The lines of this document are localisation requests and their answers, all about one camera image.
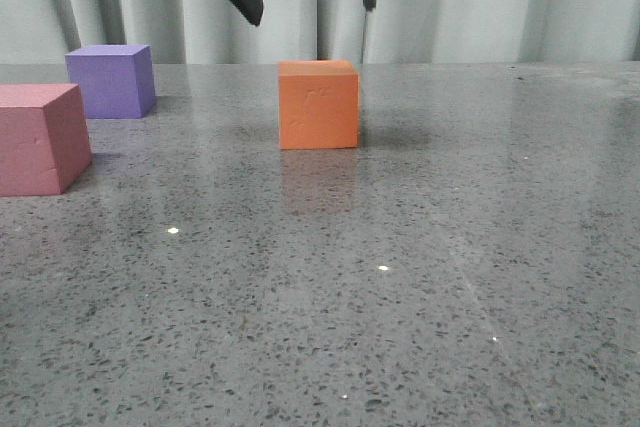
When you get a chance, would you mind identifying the grey-green curtain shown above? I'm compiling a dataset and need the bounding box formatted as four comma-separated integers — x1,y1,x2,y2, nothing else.
1,0,639,64

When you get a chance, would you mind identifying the orange foam cube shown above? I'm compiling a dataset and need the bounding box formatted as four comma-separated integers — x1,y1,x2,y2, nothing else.
278,59,360,150

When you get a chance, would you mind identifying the pink foam cube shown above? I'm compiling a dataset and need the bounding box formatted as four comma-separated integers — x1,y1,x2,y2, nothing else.
1,83,92,197

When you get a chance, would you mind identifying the purple foam cube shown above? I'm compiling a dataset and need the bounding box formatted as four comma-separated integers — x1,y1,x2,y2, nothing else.
65,44,156,119

